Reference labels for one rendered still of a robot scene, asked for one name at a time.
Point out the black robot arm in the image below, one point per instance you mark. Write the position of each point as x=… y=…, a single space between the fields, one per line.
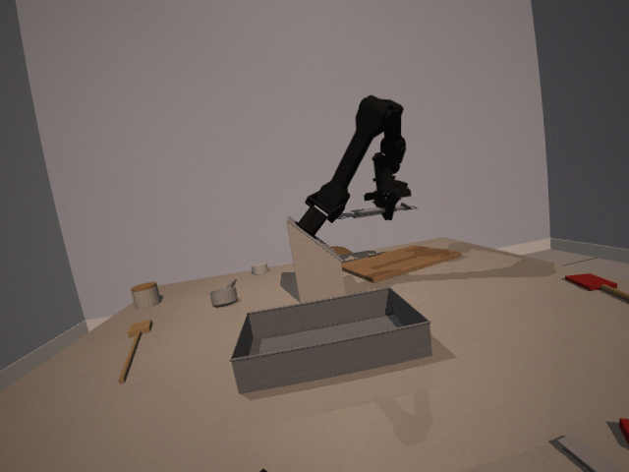
x=374 y=117

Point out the red spatula with wooden handle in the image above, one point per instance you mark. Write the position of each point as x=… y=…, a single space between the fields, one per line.
x=593 y=282

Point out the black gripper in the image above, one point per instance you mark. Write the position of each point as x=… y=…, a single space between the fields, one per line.
x=384 y=185

